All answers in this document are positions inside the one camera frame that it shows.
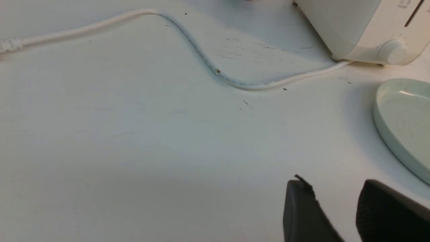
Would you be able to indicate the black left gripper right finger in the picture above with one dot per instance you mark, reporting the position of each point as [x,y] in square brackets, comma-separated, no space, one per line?
[385,215]

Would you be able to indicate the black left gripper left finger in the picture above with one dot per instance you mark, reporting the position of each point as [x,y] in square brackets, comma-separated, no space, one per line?
[304,220]

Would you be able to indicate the light green round plate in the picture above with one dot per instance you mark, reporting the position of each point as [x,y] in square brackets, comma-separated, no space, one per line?
[401,113]

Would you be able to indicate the white toaster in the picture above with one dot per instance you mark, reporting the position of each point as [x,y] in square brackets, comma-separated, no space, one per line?
[385,32]

